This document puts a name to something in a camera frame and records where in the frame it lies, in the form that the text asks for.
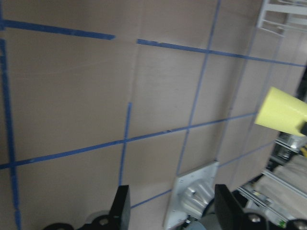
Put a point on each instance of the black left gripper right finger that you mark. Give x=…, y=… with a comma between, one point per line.
x=228, y=211

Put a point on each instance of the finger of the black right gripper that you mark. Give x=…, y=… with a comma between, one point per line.
x=303, y=128

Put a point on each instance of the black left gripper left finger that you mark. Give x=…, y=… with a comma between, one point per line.
x=120, y=210

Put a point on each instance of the yellow plastic cup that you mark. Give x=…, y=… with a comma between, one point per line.
x=282, y=112

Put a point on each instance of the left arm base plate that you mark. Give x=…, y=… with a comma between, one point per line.
x=190, y=196

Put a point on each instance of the white wire cup rack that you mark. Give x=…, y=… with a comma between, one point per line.
x=280, y=16

